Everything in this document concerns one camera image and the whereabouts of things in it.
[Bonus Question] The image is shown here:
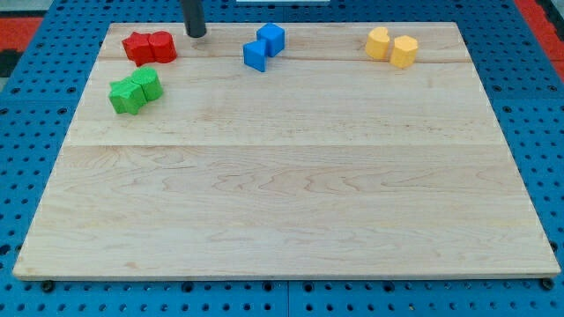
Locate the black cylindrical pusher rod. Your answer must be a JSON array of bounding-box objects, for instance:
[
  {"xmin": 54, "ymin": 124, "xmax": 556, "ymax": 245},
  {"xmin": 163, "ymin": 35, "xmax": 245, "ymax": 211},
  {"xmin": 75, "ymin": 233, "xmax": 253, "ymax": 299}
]
[{"xmin": 180, "ymin": 0, "xmax": 207, "ymax": 38}]

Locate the red star block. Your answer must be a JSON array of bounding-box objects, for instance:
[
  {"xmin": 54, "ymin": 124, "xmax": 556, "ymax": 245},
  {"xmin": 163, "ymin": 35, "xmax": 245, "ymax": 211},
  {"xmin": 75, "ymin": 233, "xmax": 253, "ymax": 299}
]
[{"xmin": 122, "ymin": 32, "xmax": 155, "ymax": 67}]

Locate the green star block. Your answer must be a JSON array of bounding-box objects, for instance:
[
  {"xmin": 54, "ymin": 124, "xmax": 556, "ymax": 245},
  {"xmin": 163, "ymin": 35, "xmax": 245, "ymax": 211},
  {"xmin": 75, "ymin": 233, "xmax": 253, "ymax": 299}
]
[{"xmin": 108, "ymin": 77, "xmax": 147, "ymax": 115}]

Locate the red cylinder block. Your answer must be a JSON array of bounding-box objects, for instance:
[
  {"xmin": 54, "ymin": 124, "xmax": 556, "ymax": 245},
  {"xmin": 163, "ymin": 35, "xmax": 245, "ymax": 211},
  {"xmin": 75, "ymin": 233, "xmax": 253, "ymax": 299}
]
[{"xmin": 148, "ymin": 31, "xmax": 177, "ymax": 63}]

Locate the blue bowtie block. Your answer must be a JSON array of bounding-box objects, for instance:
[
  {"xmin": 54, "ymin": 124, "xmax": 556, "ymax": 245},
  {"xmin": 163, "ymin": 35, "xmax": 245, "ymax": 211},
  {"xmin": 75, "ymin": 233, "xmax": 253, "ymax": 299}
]
[{"xmin": 242, "ymin": 40, "xmax": 267, "ymax": 72}]

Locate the green cylinder block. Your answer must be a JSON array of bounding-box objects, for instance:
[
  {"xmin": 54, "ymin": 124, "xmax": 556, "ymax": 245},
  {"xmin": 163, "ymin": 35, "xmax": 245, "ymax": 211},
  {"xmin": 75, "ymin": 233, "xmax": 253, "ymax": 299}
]
[{"xmin": 131, "ymin": 67, "xmax": 163, "ymax": 101}]

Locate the blue cube block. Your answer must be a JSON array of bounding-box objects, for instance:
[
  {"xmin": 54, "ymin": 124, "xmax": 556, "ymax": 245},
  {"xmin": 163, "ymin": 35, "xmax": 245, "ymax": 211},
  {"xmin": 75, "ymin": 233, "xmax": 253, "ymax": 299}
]
[{"xmin": 256, "ymin": 23, "xmax": 286, "ymax": 57}]

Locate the yellow heart block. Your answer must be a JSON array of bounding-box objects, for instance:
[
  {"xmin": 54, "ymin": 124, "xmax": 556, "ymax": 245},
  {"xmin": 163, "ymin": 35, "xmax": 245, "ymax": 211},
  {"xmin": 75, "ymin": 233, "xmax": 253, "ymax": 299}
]
[{"xmin": 365, "ymin": 26, "xmax": 390, "ymax": 60}]

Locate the light wooden board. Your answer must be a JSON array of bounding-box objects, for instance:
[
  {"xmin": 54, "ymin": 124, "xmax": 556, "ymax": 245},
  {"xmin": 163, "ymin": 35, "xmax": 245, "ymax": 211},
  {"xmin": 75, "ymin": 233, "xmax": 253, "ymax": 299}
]
[{"xmin": 13, "ymin": 22, "xmax": 560, "ymax": 281}]

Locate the yellow hexagon block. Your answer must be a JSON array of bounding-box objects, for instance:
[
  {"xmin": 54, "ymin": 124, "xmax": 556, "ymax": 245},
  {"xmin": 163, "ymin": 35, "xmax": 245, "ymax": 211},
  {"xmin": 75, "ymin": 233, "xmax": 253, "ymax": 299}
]
[{"xmin": 390, "ymin": 35, "xmax": 419, "ymax": 69}]

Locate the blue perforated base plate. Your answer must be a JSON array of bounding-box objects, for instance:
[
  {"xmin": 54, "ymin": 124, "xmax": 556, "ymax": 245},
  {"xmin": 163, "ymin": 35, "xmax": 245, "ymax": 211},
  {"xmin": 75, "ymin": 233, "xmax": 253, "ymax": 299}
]
[{"xmin": 1, "ymin": 0, "xmax": 563, "ymax": 316}]

